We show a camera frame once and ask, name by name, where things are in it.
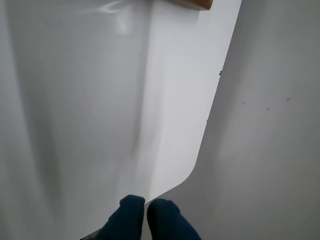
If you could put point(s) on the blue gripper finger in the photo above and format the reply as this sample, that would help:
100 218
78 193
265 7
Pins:
165 220
130 217

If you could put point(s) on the wooden chessboard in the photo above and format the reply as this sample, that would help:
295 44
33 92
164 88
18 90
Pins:
195 3

